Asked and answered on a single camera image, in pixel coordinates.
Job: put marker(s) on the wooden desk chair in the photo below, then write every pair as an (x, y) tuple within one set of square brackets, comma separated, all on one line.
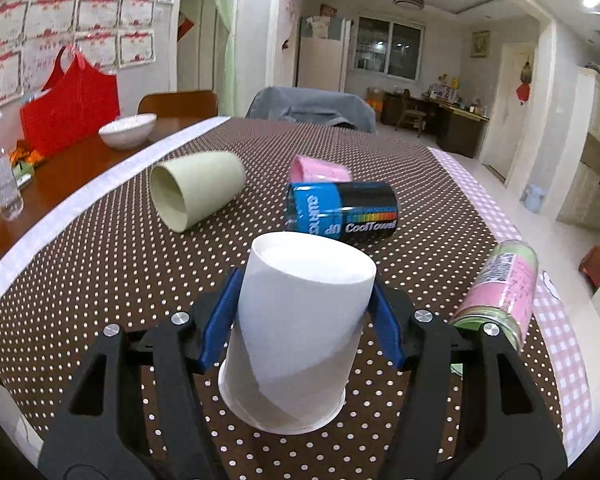
[(409, 112)]

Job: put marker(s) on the light blue bin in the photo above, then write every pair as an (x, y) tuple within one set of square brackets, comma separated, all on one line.
[(534, 198)]

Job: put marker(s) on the pale green cup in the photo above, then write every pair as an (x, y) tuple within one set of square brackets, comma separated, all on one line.
[(195, 187)]

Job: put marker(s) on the dark wooden desk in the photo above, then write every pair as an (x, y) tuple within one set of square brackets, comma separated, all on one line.
[(447, 120)]

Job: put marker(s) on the framed wall picture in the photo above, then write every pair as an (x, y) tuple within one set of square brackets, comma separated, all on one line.
[(480, 43)]

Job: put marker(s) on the pink cup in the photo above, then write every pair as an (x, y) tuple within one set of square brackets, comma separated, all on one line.
[(317, 170)]

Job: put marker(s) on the white cabinet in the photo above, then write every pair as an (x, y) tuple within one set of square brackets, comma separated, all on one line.
[(587, 150)]

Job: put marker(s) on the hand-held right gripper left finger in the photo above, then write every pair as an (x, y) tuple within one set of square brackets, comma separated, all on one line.
[(215, 317)]

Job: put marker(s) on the clear spray bottle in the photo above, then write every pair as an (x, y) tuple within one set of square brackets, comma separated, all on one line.
[(0, 170)]

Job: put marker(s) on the wall of certificates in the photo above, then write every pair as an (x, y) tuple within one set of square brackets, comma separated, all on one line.
[(55, 15)]

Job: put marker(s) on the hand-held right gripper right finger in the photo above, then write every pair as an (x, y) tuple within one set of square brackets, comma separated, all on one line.
[(387, 327)]

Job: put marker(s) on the grey covered sofa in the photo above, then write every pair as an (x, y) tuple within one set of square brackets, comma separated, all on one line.
[(312, 107)]

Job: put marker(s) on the red bag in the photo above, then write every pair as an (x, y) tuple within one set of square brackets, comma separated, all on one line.
[(72, 110)]

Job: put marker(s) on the blue and black canister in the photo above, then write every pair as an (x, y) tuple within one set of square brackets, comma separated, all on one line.
[(345, 210)]

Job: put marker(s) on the white paper cup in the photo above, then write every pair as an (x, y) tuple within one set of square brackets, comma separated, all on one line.
[(300, 330)]

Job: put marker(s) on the white refrigerator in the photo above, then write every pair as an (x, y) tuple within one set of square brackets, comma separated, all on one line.
[(322, 62)]

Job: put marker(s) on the white bowl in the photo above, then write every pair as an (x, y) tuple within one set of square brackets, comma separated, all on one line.
[(128, 130)]

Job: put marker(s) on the window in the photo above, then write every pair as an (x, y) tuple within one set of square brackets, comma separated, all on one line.
[(389, 47)]

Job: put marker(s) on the brown polka dot tablecloth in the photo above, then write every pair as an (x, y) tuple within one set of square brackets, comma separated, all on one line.
[(180, 270)]

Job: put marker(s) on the pink and green canister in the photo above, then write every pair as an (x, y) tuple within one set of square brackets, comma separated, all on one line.
[(500, 290)]

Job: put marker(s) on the green curtain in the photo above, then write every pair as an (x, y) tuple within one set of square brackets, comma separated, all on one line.
[(225, 25)]

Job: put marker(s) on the white door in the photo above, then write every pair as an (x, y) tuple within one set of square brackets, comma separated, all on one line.
[(510, 105)]

